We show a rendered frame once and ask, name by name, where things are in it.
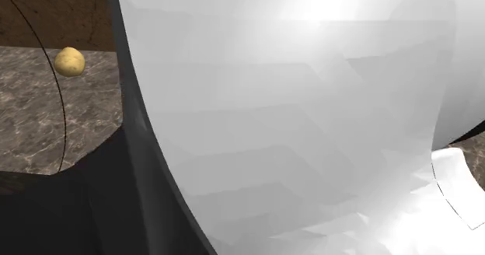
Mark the yellow potato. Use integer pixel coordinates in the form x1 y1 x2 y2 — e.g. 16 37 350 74
54 47 86 78

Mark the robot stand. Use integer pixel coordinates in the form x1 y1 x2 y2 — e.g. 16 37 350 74
0 125 213 255

